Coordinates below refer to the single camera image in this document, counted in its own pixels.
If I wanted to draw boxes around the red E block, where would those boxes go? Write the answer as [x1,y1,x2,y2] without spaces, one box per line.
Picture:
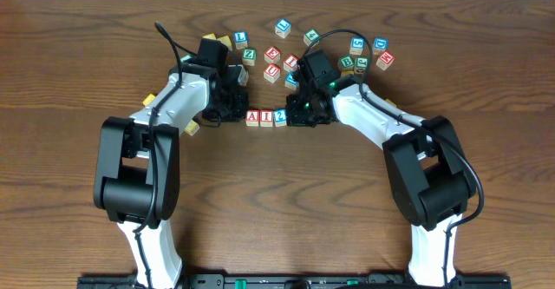
[264,46,281,64]

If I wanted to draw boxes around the blue H block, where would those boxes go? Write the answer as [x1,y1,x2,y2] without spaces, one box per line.
[284,72,298,90]

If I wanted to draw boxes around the green L block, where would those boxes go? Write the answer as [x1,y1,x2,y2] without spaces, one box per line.
[180,54,193,62]

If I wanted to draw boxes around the yellow block far right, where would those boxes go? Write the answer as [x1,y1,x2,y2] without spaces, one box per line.
[385,99,397,108]

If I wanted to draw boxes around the blue 2 block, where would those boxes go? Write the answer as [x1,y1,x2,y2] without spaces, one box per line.
[273,108,287,127]

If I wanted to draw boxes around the red U block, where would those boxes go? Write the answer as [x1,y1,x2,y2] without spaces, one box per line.
[263,63,281,83]

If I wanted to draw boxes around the green 4 block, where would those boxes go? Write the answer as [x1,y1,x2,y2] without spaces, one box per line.
[304,29,321,47]

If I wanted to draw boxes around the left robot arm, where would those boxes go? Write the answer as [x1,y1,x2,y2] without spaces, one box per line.
[93,60,248,288]

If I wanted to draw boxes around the yellow block top left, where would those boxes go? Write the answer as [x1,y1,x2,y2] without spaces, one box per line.
[202,33,217,40]

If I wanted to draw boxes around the yellow block lower right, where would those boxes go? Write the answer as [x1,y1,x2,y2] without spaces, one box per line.
[185,120,200,136]

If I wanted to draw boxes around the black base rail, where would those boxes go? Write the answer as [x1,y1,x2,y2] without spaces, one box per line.
[76,273,512,289]

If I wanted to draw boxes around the green Z block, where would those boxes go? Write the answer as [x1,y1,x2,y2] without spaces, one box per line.
[242,48,257,66]

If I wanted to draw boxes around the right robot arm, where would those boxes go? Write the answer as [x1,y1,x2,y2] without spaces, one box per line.
[286,77,483,287]

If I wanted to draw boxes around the green B block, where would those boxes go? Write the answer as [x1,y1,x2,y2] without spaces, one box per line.
[337,55,355,71]

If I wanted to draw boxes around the red A block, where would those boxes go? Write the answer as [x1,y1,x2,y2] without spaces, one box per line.
[245,109,260,127]

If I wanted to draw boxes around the blue L block left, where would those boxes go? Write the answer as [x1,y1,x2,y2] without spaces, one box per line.
[233,31,248,49]

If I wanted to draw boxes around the blue l block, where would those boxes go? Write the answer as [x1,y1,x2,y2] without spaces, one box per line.
[275,18,291,38]
[233,31,248,49]

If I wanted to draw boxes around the red i block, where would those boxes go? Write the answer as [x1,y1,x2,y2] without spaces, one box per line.
[283,54,298,72]
[259,110,274,128]

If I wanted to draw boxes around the green J block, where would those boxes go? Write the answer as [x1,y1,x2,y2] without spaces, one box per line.
[354,56,369,75]

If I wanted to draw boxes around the yellow block far left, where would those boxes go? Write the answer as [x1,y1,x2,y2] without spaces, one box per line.
[142,94,156,107]

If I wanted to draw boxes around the blue L block top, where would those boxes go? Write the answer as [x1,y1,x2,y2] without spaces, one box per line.
[275,18,291,38]

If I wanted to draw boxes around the blue D block right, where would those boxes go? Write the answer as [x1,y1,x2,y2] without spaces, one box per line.
[372,37,389,56]

